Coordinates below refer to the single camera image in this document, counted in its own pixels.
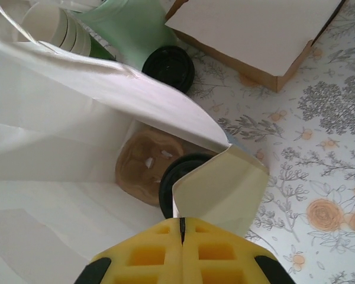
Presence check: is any stack of black lids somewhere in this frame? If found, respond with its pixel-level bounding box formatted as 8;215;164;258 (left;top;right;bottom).
141;46;196;93

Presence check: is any brown cardboard napkin tray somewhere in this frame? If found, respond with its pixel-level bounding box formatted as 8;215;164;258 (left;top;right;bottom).
164;0;347;93

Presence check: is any paper bag with sky print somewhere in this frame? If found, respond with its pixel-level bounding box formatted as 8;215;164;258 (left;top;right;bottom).
0;0;270;284

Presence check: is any stack of paper cups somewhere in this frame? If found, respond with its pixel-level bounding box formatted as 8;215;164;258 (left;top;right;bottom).
20;2;117;62

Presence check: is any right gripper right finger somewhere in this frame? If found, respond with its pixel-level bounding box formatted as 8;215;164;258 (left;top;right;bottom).
182;217;296;284

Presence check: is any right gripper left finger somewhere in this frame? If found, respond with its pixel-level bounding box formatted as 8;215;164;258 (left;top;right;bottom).
75;217;185;284

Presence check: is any black coffee cup lid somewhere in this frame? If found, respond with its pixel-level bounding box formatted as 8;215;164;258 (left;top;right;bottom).
158;153;214;218

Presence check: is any mint green holder cup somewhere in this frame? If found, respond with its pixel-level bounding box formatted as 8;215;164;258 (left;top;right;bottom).
79;0;182;72

